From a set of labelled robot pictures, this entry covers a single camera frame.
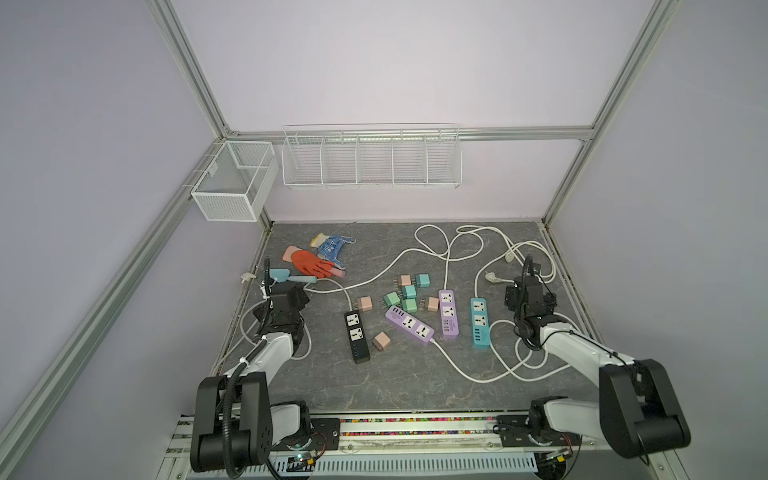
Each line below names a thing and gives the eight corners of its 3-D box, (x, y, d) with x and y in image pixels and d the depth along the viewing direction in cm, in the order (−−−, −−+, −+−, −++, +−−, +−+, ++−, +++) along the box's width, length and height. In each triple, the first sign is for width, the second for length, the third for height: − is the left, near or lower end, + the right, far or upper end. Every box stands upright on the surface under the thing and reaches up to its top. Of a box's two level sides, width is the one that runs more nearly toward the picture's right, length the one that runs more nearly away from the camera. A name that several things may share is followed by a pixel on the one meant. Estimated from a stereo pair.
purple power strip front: (382, 318, 95) (382, 315, 93) (391, 307, 98) (391, 303, 96) (428, 345, 90) (429, 342, 88) (435, 332, 92) (436, 329, 90)
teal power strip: (472, 348, 89) (473, 345, 87) (470, 300, 99) (471, 296, 97) (488, 349, 89) (490, 347, 87) (485, 301, 99) (486, 298, 97)
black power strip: (355, 365, 87) (354, 361, 84) (345, 316, 97) (343, 312, 94) (371, 360, 88) (371, 356, 85) (359, 312, 98) (358, 308, 95)
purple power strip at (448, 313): (442, 338, 91) (443, 334, 89) (438, 293, 101) (438, 289, 99) (459, 338, 91) (460, 334, 89) (453, 293, 101) (454, 289, 99)
